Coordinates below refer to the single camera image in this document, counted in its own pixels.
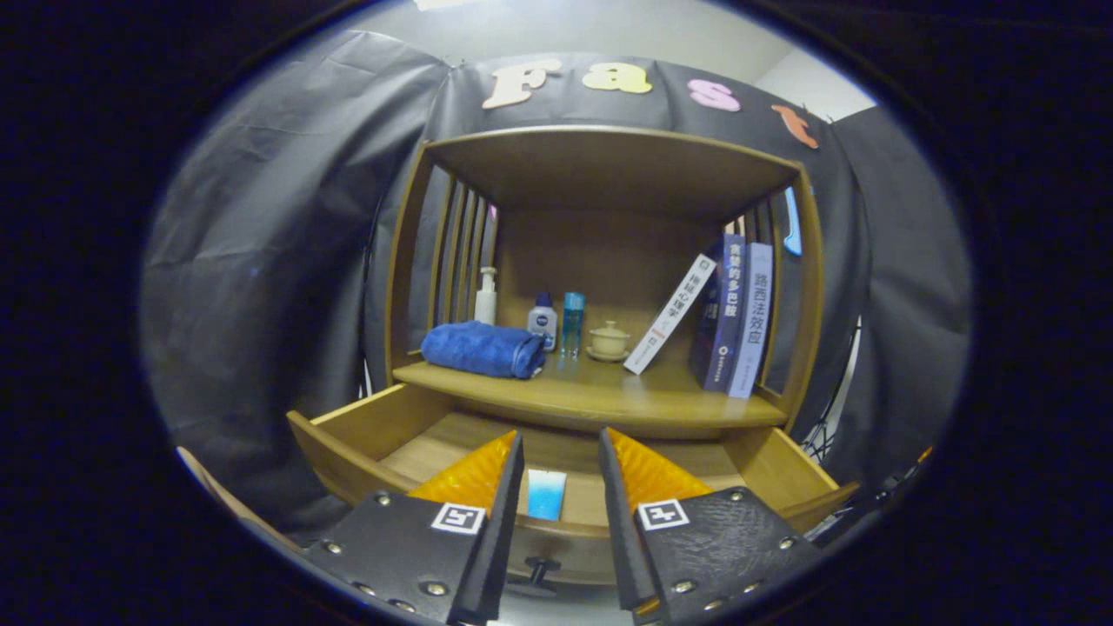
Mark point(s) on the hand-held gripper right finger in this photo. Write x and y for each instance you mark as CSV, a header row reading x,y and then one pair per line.
x,y
622,539

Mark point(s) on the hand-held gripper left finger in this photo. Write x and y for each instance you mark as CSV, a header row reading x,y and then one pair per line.
x,y
500,539

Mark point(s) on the blue cosmetic tube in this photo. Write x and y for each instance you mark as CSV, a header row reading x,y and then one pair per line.
x,y
546,497

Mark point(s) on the wooden drawer with black knob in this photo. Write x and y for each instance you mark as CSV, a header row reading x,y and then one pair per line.
x,y
365,426

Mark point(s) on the wooden countertop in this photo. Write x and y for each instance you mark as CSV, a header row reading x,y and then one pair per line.
x,y
591,391

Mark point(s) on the wooden cabinet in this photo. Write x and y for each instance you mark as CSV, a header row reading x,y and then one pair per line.
x,y
609,165

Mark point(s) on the blue folded towel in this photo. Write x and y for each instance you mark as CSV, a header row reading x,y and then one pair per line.
x,y
478,348

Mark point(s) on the beige lidded teacup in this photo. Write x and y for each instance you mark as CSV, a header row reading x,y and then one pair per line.
x,y
609,341

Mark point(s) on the white bottle with blue cap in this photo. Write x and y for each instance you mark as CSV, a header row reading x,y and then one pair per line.
x,y
543,326

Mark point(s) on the clear blue bottle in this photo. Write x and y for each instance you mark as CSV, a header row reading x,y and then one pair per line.
x,y
573,326

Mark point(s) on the white book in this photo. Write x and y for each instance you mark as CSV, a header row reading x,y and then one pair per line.
x,y
669,317

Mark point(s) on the white pump bottle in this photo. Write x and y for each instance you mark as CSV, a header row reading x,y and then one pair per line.
x,y
486,304

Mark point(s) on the dark blue book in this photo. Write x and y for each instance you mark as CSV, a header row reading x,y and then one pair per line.
x,y
729,313

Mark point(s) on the pale purple book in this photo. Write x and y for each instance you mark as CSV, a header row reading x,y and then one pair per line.
x,y
752,322

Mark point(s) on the beige cardboard tube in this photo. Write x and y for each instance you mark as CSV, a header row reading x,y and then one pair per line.
x,y
209,482

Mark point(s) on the orange and black tool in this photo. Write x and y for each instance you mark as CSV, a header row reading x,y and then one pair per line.
x,y
923,454

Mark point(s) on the black backdrop cloth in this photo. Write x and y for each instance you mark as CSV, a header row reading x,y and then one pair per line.
x,y
278,217

